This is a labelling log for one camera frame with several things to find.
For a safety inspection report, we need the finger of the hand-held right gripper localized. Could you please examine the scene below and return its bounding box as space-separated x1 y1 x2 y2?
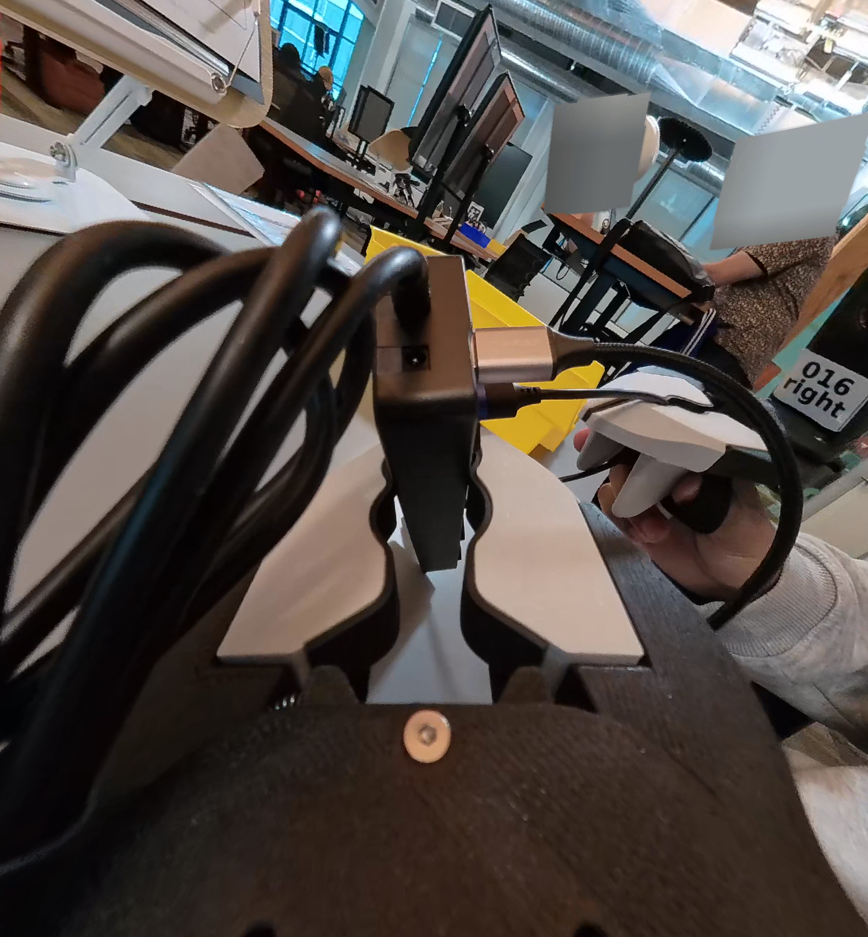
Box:
599 369 715 408
575 401 772 473

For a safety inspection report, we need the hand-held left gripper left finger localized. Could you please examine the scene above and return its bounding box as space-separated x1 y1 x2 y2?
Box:
216 452 397 666

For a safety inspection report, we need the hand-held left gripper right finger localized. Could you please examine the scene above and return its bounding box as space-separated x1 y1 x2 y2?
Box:
465 430 649 666

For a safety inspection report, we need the blue ring thin USB cable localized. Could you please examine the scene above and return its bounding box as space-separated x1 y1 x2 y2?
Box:
476 381 713 424

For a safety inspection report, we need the grey plug braided USB cable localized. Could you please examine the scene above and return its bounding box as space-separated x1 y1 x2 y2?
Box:
471 327 806 632

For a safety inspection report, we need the black USB hub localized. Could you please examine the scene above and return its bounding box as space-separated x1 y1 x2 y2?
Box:
372 255 479 573

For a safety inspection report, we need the thick black hub cable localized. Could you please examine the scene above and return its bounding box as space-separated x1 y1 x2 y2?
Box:
0 205 431 879

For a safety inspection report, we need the person's right forearm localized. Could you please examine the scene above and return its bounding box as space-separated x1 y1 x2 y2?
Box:
698 533 868 764

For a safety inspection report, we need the person's right hand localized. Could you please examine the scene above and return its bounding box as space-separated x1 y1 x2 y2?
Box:
573 429 784 599

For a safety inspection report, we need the blue striped jacket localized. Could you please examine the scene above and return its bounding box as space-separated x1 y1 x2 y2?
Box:
672 311 721 367

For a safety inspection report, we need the wooden beam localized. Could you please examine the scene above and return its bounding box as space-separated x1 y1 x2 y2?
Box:
771 190 868 352

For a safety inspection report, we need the yellow plastic bin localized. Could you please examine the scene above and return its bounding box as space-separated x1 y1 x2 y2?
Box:
364 225 607 451

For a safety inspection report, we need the black floor lamp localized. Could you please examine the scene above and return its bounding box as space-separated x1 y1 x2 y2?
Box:
624 117 713 228

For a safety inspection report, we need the brown background table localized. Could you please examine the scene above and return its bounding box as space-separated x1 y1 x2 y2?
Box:
258 117 508 261

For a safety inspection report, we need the white card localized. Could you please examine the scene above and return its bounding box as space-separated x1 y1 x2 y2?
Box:
172 128 267 195

